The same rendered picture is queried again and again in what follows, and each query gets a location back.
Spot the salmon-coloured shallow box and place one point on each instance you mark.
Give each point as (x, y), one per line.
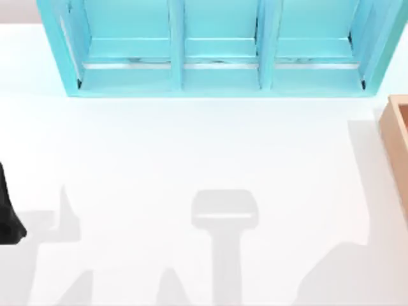
(396, 140)

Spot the light blue rack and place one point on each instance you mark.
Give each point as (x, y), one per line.
(220, 48)

